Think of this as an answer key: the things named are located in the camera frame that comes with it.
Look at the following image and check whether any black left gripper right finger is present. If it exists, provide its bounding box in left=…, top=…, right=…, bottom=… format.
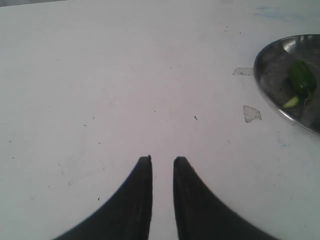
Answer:
left=173, top=156, right=273, bottom=240

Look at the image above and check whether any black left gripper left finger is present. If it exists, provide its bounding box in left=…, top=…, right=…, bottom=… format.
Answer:
left=56, top=155, right=153, bottom=240

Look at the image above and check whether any green cucumber piece with stem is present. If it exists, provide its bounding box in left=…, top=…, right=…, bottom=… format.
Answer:
left=287, top=60, right=317, bottom=99

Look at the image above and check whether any green cucumber slice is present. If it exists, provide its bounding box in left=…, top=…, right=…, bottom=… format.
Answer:
left=283, top=96, right=300, bottom=109

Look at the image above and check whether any clear tape piece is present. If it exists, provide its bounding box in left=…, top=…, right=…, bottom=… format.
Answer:
left=243, top=105, right=262, bottom=123

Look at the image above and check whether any clear tape strip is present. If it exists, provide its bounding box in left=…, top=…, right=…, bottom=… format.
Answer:
left=232, top=67, right=254, bottom=76

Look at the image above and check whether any round steel plate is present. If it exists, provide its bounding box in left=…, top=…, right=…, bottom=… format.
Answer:
left=253, top=34, right=320, bottom=133

